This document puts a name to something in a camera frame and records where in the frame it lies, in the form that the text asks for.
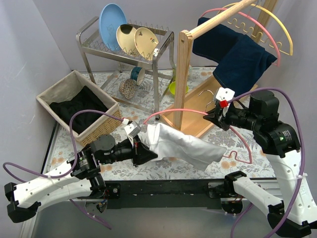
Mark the white cloth garment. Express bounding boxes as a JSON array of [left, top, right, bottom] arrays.
[[146, 123, 226, 171]]

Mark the pink wavy hanger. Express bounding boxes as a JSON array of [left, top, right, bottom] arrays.
[[144, 109, 253, 164], [198, 8, 282, 67]]

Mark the dark blue denim skirt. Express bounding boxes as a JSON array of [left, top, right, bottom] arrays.
[[192, 24, 277, 96]]

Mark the yellow wavy hanger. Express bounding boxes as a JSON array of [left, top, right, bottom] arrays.
[[226, 0, 294, 56]]

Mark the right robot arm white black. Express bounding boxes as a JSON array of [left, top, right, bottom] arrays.
[[204, 88, 317, 238]]

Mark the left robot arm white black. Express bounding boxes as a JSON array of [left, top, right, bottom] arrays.
[[4, 135, 158, 223]]

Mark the wooden clothes rack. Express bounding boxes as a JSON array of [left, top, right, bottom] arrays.
[[158, 0, 278, 139]]

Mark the lime green bowl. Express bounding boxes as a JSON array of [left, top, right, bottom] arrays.
[[169, 81, 176, 96]]

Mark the floral table mat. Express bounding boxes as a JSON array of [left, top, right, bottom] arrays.
[[45, 67, 275, 180]]

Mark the black cloth garment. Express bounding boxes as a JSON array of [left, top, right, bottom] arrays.
[[50, 86, 108, 134]]

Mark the patterned red bowl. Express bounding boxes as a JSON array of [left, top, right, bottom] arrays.
[[119, 79, 136, 100]]

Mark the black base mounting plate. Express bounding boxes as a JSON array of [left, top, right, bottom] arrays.
[[76, 178, 255, 210]]

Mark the steel dish rack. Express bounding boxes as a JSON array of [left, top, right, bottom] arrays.
[[76, 16, 176, 113]]

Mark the wicker laundry basket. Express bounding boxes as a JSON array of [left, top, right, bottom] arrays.
[[36, 70, 122, 146]]

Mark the teal cup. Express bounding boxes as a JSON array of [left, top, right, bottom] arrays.
[[130, 66, 145, 86]]

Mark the cream floral plate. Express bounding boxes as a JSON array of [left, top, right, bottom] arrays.
[[134, 27, 159, 61]]

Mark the cream plate dark spot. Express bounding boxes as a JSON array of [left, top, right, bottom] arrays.
[[116, 24, 139, 57]]

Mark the blue plate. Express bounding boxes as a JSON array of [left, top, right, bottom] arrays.
[[99, 3, 127, 52]]

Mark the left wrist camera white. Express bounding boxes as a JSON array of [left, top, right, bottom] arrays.
[[122, 118, 141, 144]]

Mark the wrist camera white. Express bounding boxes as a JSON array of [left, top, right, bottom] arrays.
[[213, 87, 235, 108], [122, 118, 141, 144]]

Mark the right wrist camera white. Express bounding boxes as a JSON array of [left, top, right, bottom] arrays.
[[213, 87, 235, 108]]

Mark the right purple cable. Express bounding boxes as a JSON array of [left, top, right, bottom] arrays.
[[226, 87, 308, 238]]

